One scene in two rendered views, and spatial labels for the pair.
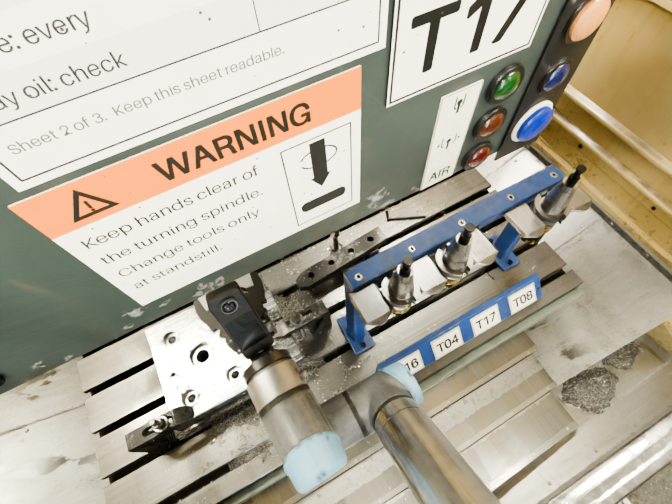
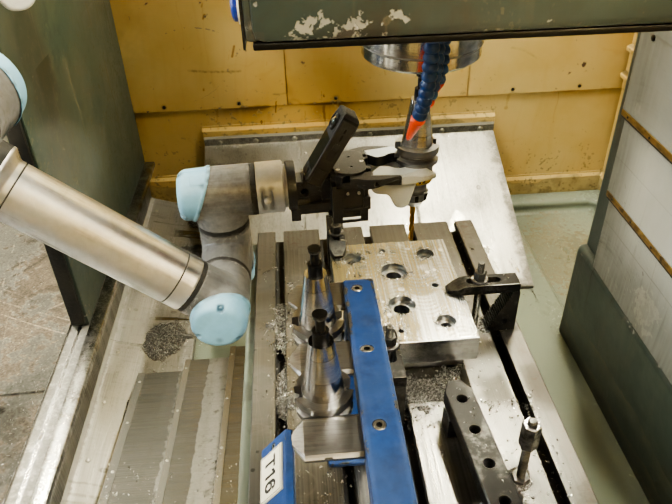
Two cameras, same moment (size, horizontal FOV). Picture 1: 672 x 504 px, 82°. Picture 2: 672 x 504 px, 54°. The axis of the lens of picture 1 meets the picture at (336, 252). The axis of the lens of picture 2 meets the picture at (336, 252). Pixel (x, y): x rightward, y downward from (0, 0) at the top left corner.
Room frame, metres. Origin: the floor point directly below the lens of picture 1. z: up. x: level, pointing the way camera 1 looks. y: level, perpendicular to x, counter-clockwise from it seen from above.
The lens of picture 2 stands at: (0.47, -0.65, 1.74)
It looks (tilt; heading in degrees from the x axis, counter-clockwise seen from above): 36 degrees down; 110
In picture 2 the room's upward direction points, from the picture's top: 2 degrees counter-clockwise
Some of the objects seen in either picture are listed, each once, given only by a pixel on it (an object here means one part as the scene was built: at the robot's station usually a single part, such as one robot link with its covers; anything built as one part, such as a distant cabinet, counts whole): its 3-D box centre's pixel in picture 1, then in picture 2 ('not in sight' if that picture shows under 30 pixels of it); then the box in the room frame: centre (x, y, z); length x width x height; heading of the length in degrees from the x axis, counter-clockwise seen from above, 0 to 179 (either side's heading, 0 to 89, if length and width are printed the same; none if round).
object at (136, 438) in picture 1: (165, 427); (336, 245); (0.09, 0.38, 0.97); 0.13 x 0.03 x 0.15; 114
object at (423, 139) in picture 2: not in sight; (418, 120); (0.29, 0.19, 1.35); 0.04 x 0.04 x 0.07
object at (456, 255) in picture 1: (459, 249); (322, 364); (0.29, -0.20, 1.26); 0.04 x 0.04 x 0.07
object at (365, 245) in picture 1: (341, 262); (479, 460); (0.45, -0.01, 0.93); 0.26 x 0.05 x 0.06; 119
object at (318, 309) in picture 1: (301, 323); (389, 363); (0.29, 0.09, 0.97); 0.13 x 0.03 x 0.15; 114
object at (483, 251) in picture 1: (478, 248); (327, 438); (0.31, -0.25, 1.21); 0.07 x 0.05 x 0.01; 24
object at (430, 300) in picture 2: (225, 346); (397, 297); (0.25, 0.27, 0.97); 0.29 x 0.23 x 0.05; 114
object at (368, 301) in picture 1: (372, 306); (315, 297); (0.22, -0.05, 1.21); 0.07 x 0.05 x 0.01; 24
